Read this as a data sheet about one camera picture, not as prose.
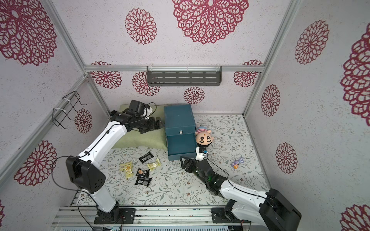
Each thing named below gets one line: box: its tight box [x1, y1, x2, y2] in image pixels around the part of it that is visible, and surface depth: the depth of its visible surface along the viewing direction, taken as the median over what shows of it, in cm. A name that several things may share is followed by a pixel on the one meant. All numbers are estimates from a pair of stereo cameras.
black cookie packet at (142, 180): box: [133, 176, 152, 187], surface depth 86 cm
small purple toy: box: [231, 157, 244, 170], surface depth 92 cm
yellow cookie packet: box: [119, 161, 134, 180], surface depth 90 cm
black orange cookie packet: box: [135, 167, 150, 178], surface depth 89 cm
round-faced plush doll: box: [195, 126, 214, 154], surface depth 98 cm
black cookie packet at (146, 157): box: [138, 151, 155, 164], surface depth 97 cm
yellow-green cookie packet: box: [146, 157, 161, 172], surface depth 92 cm
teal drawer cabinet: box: [163, 103, 197, 148], surface depth 92 cm
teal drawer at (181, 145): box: [166, 132, 198, 161], surface depth 94 cm
